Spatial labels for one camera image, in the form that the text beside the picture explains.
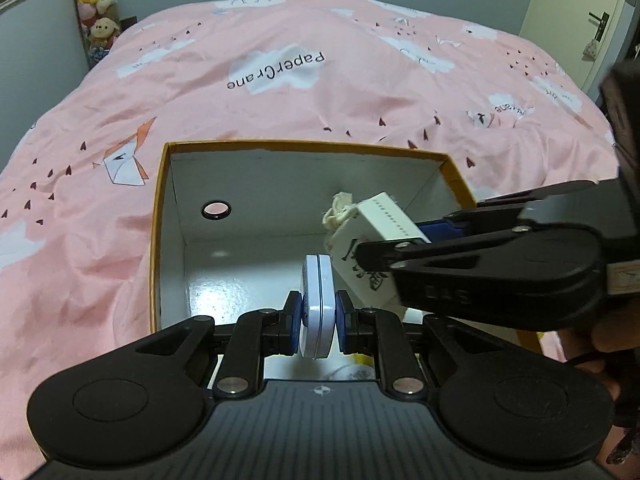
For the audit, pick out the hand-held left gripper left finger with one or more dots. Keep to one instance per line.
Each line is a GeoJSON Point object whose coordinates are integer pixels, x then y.
{"type": "Point", "coordinates": [295, 324]}

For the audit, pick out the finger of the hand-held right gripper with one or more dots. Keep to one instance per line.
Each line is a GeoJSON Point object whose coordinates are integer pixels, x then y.
{"type": "Point", "coordinates": [442, 230]}
{"type": "Point", "coordinates": [440, 255]}

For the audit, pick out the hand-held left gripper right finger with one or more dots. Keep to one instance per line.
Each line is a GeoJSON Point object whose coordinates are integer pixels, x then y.
{"type": "Point", "coordinates": [345, 324]}

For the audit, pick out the white round tin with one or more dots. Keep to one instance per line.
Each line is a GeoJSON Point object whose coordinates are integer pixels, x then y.
{"type": "Point", "coordinates": [316, 305]}

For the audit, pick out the yellow bottle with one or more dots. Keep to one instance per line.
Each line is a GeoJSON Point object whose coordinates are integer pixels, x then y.
{"type": "Point", "coordinates": [362, 359]}

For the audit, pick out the orange cardboard box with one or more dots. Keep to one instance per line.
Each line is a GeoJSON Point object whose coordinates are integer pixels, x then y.
{"type": "Point", "coordinates": [175, 220]}

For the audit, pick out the person's right hand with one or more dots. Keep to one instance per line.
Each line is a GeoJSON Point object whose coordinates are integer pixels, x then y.
{"type": "Point", "coordinates": [602, 335]}

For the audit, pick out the pink printed blanket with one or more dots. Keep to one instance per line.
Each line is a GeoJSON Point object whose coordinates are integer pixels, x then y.
{"type": "Point", "coordinates": [300, 110]}

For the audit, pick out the small hanging charm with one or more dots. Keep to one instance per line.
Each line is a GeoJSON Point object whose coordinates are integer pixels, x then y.
{"type": "Point", "coordinates": [590, 49]}

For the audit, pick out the cream door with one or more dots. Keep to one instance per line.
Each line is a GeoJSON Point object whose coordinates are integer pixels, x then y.
{"type": "Point", "coordinates": [560, 5]}

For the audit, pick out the dark cabinet panel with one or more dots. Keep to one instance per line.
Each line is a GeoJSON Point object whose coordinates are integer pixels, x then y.
{"type": "Point", "coordinates": [631, 5]}

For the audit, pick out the hanging column of plush toys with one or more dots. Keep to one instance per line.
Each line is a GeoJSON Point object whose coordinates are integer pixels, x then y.
{"type": "Point", "coordinates": [95, 5]}

